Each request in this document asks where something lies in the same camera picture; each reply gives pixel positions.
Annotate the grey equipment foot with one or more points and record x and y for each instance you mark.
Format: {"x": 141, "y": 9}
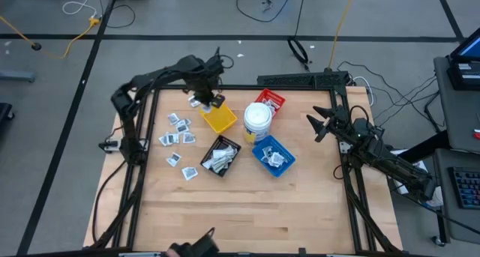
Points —
{"x": 17, "y": 76}

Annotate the small white yellow canister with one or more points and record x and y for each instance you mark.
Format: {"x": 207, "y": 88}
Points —
{"x": 438, "y": 201}

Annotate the neomycin ointment packet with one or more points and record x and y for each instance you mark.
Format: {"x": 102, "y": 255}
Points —
{"x": 275, "y": 108}
{"x": 270, "y": 102}

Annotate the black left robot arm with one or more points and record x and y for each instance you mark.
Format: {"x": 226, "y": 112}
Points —
{"x": 129, "y": 137}

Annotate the grey desk with laptop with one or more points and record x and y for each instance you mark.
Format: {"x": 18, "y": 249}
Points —
{"x": 457, "y": 118}

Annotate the black round floor plug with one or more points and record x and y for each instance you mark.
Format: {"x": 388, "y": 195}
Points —
{"x": 36, "y": 46}

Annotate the red object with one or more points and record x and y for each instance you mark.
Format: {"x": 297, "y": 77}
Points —
{"x": 477, "y": 134}

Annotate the black aluminium table frame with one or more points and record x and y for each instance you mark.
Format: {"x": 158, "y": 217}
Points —
{"x": 243, "y": 87}

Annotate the person's hand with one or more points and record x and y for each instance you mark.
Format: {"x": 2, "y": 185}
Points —
{"x": 169, "y": 253}

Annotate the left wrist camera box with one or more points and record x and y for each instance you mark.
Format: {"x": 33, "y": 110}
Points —
{"x": 219, "y": 101}

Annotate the white disinfecting wipes canister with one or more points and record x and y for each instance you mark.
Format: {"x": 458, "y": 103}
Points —
{"x": 257, "y": 122}

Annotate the black desk beam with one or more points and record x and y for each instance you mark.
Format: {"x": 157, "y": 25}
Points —
{"x": 423, "y": 148}

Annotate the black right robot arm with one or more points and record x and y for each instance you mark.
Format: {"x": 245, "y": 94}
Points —
{"x": 393, "y": 163}

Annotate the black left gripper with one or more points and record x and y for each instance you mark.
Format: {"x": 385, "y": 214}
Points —
{"x": 202, "y": 82}

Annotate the black caster wheel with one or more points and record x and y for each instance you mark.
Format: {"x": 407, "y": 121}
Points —
{"x": 437, "y": 241}

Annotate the grey desk with keyboard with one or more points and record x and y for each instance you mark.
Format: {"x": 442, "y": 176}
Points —
{"x": 461, "y": 227}

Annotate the yellow plastic basket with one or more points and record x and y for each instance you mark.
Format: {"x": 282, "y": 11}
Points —
{"x": 221, "y": 120}

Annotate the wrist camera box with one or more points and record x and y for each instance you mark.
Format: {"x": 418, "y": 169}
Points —
{"x": 219, "y": 101}
{"x": 363, "y": 129}

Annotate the black plastic mesh basket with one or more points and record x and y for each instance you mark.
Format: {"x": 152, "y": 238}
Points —
{"x": 210, "y": 148}

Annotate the green-tinted bandage strip packet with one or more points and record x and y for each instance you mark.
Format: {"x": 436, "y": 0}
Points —
{"x": 218, "y": 169}
{"x": 223, "y": 162}

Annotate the black laptop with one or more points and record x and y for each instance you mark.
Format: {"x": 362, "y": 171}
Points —
{"x": 468, "y": 62}

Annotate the black keyboard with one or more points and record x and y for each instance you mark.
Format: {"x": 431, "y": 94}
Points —
{"x": 467, "y": 187}

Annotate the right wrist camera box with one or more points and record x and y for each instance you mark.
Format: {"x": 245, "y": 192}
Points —
{"x": 363, "y": 129}

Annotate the black handheld device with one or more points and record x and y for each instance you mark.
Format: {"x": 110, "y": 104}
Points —
{"x": 198, "y": 245}

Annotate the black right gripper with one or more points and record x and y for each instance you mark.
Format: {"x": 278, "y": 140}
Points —
{"x": 339, "y": 122}

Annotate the red plastic mesh basket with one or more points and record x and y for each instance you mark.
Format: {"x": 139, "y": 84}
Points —
{"x": 277, "y": 96}

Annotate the blue plastic mesh basket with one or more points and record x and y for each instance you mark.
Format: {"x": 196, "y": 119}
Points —
{"x": 287, "y": 156}

